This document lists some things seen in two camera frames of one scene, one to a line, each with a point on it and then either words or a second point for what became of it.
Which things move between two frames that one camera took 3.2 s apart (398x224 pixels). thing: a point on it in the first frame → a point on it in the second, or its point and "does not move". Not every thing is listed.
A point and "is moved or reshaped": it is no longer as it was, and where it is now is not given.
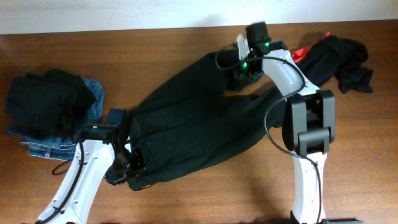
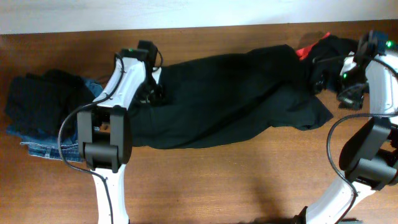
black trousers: [188, 120] is moved or reshaped
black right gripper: [236, 74] → [329, 76]
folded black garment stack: [45, 104] does not move
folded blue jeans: [63, 147] does not move
